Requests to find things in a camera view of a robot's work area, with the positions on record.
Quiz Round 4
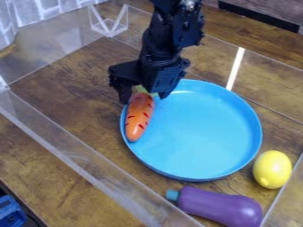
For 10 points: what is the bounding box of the clear acrylic enclosure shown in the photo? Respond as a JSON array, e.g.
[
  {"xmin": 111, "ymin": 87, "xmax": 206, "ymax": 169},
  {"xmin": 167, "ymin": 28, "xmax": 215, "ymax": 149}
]
[{"xmin": 0, "ymin": 0, "xmax": 303, "ymax": 227}]

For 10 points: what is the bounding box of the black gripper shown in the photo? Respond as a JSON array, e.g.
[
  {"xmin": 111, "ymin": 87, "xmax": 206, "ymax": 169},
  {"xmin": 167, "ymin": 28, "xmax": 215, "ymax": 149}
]
[{"xmin": 108, "ymin": 57, "xmax": 191, "ymax": 105}]

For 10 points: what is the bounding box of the white patterned curtain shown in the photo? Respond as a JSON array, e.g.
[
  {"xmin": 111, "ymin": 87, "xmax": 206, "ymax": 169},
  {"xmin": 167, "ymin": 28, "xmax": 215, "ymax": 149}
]
[{"xmin": 0, "ymin": 0, "xmax": 108, "ymax": 50}]

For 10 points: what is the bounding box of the orange toy carrot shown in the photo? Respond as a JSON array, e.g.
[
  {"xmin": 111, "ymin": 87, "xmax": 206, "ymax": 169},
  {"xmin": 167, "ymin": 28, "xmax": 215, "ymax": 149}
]
[{"xmin": 124, "ymin": 90, "xmax": 155, "ymax": 142}]

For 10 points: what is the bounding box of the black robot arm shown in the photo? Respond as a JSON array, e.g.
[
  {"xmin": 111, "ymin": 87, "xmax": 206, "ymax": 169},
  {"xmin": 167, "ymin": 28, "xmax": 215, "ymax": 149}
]
[{"xmin": 108, "ymin": 0, "xmax": 205, "ymax": 104}]

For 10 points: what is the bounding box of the blue object at corner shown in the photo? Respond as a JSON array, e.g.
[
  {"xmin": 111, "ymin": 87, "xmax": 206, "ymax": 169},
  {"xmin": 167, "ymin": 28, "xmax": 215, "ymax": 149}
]
[{"xmin": 0, "ymin": 195, "xmax": 27, "ymax": 227}]

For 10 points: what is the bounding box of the yellow toy lemon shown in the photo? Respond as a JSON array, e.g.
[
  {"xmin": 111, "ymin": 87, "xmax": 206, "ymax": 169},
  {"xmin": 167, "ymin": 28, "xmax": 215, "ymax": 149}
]
[{"xmin": 253, "ymin": 150, "xmax": 293, "ymax": 189}]

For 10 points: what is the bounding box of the dark baseboard strip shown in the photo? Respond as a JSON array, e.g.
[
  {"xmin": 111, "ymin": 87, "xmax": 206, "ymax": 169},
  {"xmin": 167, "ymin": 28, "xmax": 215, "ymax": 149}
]
[{"xmin": 218, "ymin": 0, "xmax": 303, "ymax": 35}]

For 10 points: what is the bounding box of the blue round tray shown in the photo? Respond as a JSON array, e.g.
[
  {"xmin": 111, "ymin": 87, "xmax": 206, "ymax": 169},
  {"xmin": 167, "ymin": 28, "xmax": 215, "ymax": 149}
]
[{"xmin": 126, "ymin": 79, "xmax": 263, "ymax": 182}]

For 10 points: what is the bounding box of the purple toy eggplant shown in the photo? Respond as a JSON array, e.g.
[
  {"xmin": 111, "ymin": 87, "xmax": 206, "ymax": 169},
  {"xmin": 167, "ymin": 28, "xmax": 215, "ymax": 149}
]
[{"xmin": 166, "ymin": 186, "xmax": 263, "ymax": 227}]

